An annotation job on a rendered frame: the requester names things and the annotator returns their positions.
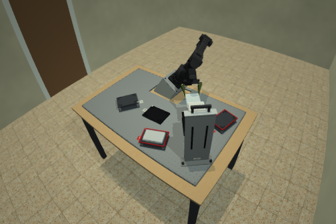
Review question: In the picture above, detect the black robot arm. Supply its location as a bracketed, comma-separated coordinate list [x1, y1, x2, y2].
[168, 34, 213, 89]

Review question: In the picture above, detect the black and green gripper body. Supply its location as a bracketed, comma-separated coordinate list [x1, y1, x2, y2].
[183, 79, 202, 86]

